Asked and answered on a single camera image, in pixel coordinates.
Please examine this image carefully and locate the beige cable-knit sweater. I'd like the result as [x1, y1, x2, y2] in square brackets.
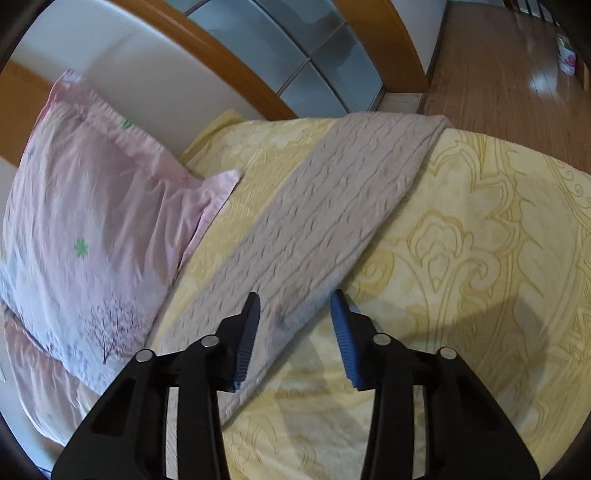
[156, 112, 449, 421]

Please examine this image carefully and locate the pink floral pillow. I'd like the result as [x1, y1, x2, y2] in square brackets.
[1, 71, 240, 393]

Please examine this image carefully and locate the white floral bag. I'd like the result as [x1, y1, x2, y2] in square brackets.
[557, 34, 576, 76]

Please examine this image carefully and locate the frosted glass sliding door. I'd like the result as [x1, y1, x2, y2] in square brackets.
[168, 0, 384, 118]

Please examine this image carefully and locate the wooden headboard frame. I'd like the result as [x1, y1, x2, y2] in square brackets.
[1, 1, 429, 164]

